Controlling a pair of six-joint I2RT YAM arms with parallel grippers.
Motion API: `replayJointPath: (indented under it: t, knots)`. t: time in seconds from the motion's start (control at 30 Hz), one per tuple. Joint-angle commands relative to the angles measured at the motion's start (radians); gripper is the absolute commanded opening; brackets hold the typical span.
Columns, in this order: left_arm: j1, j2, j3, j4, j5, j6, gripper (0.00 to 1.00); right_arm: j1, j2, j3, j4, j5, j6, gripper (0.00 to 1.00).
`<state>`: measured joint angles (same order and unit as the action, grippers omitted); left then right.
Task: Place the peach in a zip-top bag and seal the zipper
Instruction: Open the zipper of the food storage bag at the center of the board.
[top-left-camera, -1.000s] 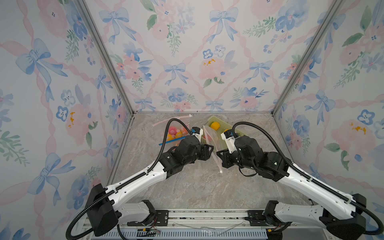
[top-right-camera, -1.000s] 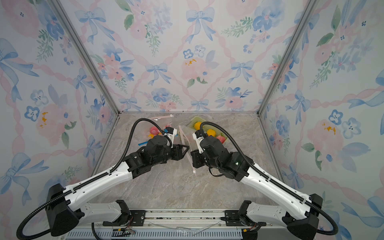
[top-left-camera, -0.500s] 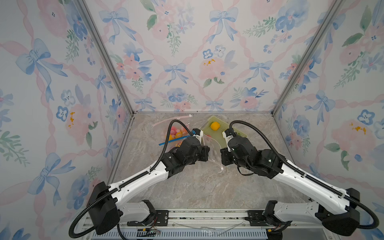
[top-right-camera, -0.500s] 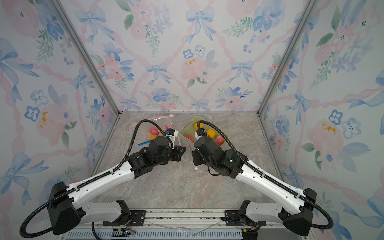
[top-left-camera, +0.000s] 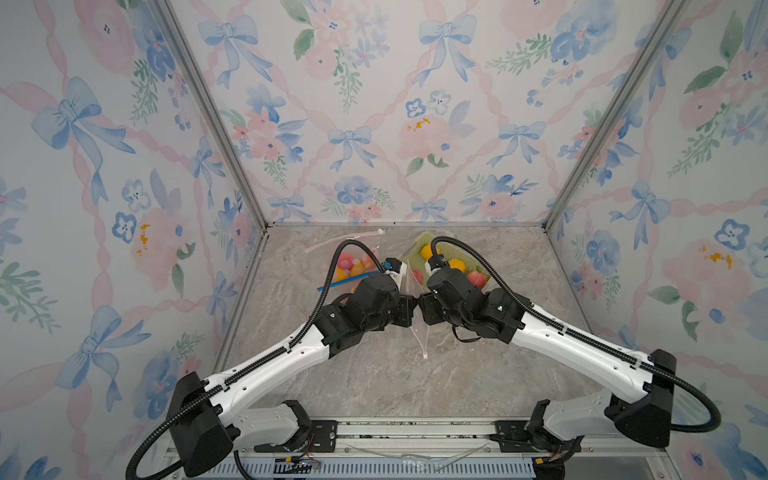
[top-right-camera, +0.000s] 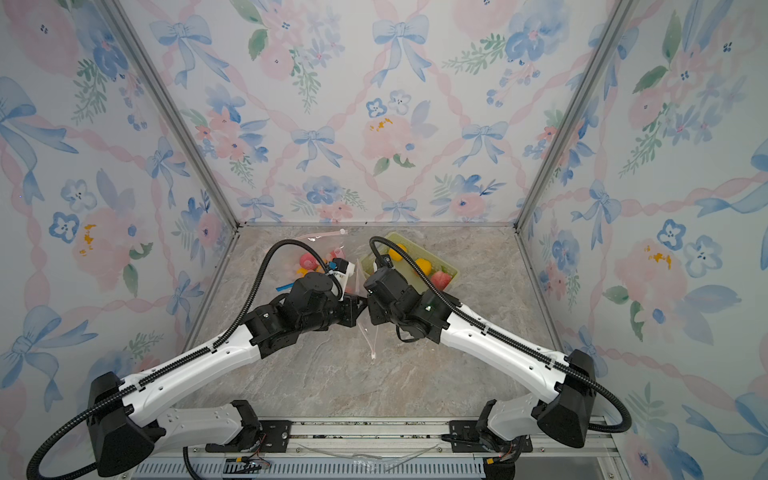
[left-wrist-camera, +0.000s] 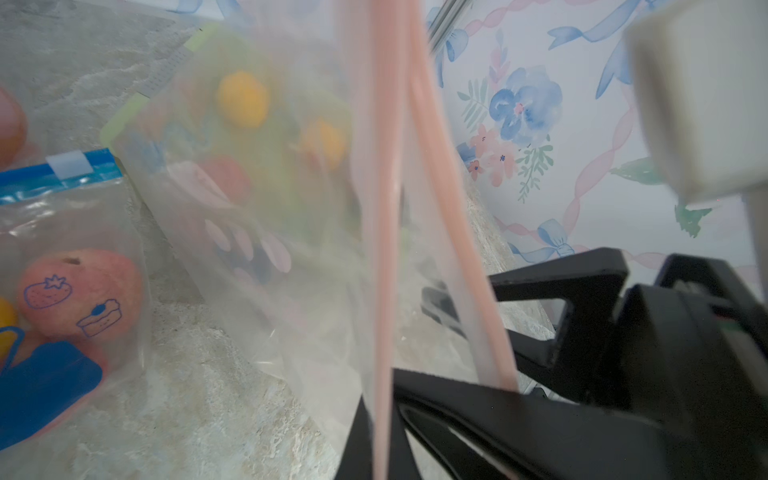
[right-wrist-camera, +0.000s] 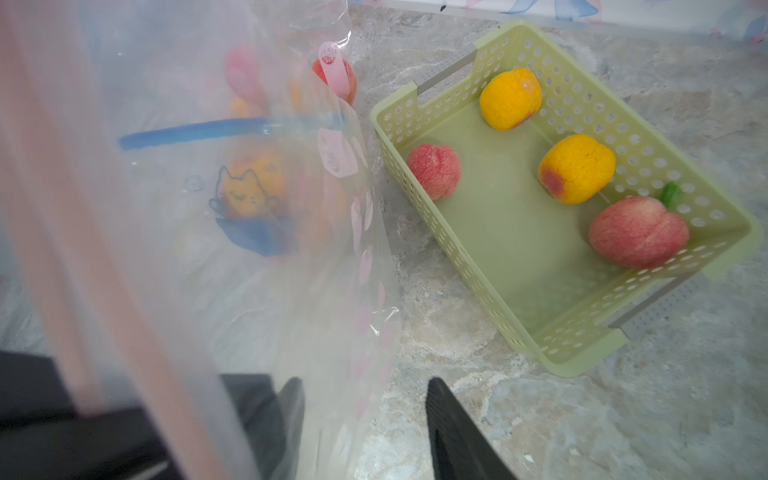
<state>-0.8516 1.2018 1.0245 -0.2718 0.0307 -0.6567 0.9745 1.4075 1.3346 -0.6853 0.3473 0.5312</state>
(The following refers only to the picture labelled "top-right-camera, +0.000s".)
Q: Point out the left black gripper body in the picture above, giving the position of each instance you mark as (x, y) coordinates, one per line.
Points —
(337, 313)

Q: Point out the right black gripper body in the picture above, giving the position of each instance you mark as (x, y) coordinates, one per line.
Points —
(378, 313)

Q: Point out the yellow peach top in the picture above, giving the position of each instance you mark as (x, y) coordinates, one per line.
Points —
(396, 252)

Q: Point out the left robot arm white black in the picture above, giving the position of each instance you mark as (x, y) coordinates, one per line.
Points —
(146, 421)

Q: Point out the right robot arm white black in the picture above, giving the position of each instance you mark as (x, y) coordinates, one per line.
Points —
(556, 404)

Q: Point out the light green plastic basket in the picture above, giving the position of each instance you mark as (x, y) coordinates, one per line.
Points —
(415, 251)

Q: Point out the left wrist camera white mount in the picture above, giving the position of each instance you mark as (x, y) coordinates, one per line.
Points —
(343, 271)

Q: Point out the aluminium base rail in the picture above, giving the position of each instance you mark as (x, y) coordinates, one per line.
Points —
(382, 448)

